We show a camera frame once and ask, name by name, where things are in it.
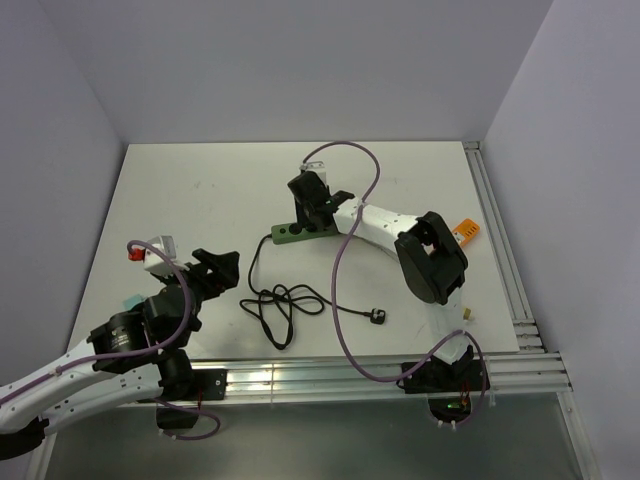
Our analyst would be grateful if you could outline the orange power strip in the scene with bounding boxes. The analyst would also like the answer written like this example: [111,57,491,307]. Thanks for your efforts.
[452,218,480,247]

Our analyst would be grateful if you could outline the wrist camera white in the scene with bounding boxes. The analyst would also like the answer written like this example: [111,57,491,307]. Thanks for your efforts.
[299,160,327,185]
[127,235,181,278]

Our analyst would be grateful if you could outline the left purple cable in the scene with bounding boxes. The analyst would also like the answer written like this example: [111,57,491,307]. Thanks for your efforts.
[0,240,222,441]

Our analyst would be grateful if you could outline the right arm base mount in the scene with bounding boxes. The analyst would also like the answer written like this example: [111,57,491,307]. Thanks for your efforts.
[396,345,490,428]

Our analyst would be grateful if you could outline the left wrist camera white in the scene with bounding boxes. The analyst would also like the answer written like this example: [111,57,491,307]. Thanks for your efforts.
[127,235,181,278]

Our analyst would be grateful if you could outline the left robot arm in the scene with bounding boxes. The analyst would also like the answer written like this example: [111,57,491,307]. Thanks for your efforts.
[1,236,240,460]

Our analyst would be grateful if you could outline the aluminium side rail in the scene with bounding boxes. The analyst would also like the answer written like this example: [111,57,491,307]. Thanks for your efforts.
[462,142,547,354]

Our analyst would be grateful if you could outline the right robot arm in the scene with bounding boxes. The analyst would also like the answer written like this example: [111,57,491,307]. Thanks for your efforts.
[288,170,470,390]

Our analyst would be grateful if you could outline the teal wall charger plug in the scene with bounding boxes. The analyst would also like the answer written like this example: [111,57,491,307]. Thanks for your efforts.
[123,294,145,310]

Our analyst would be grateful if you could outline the black power cable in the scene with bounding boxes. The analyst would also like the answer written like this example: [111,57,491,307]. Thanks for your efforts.
[239,236,388,352]

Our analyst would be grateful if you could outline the aluminium front rail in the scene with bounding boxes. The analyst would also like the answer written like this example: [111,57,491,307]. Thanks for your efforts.
[192,352,572,405]

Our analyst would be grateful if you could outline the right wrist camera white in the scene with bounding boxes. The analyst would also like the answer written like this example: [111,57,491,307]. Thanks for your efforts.
[299,160,327,185]

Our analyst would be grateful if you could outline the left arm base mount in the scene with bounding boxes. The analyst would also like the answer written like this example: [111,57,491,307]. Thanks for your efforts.
[155,368,228,441]

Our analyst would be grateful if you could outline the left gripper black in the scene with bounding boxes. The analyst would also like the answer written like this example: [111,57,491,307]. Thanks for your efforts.
[155,247,240,308]

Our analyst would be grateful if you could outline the green power strip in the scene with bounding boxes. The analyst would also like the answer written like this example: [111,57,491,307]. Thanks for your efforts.
[270,223,338,245]

